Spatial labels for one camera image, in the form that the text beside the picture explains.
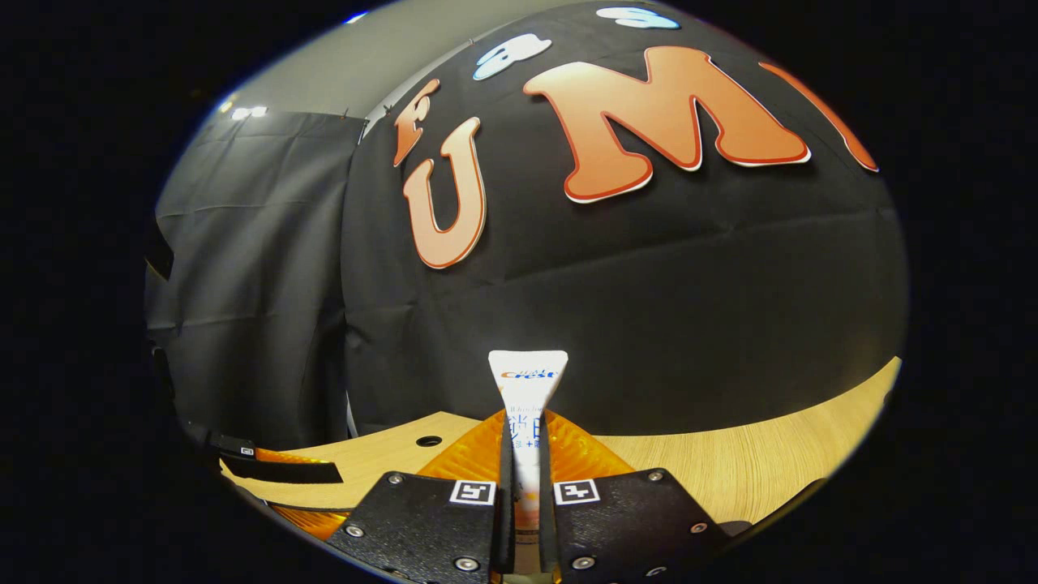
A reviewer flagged dark grey hanging cloth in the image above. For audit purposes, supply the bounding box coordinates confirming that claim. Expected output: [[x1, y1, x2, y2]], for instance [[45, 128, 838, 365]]
[[144, 109, 367, 451]]

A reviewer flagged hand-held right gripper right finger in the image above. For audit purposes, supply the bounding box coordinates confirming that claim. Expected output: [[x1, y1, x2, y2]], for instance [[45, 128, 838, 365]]
[[538, 408, 735, 583]]

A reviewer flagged black backdrop cloth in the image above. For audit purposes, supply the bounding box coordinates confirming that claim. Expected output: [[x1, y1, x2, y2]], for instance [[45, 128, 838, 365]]
[[341, 0, 909, 439]]

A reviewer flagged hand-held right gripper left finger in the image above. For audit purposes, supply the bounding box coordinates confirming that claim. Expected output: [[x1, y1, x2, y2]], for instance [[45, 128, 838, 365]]
[[327, 408, 517, 583]]

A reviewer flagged white toothpaste tube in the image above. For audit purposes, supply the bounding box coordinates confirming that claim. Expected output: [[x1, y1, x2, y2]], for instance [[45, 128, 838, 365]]
[[488, 349, 569, 573]]

